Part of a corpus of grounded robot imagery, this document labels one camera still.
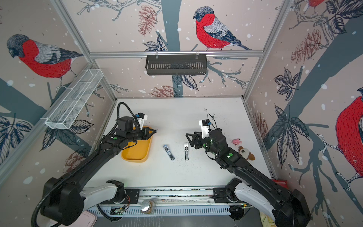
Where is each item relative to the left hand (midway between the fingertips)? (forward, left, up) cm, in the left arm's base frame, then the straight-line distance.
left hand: (155, 131), depth 79 cm
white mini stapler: (-5, -18, -18) cm, 26 cm away
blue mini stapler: (-7, -9, -18) cm, 21 cm away
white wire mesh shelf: (+14, +45, +12) cm, 49 cm away
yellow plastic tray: (-5, +13, -16) cm, 21 cm away
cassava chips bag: (-40, -56, -15) cm, 70 cm away
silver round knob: (-34, +2, -14) cm, 37 cm away
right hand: (-4, -19, +2) cm, 20 cm away
